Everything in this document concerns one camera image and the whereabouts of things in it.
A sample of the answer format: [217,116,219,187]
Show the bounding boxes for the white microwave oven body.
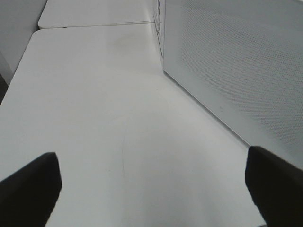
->
[152,0,166,57]

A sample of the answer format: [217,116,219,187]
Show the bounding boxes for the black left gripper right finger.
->
[245,146,303,227]

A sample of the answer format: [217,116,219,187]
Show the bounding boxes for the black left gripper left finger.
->
[0,152,62,227]

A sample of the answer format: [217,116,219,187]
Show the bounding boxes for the white microwave door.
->
[155,0,303,168]

